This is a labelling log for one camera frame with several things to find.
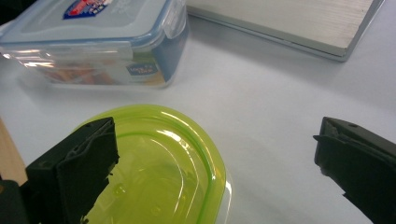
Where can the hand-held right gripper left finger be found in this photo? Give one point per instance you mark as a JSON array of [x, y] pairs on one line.
[[74, 174]]

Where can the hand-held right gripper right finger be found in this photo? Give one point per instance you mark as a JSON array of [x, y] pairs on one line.
[[361, 161]]

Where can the green plastic container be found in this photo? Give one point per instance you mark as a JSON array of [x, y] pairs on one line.
[[162, 174]]

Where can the clear container with blue lid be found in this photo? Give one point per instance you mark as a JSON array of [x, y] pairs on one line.
[[93, 46]]

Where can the light grey mat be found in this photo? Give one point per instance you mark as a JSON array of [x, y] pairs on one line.
[[264, 109]]

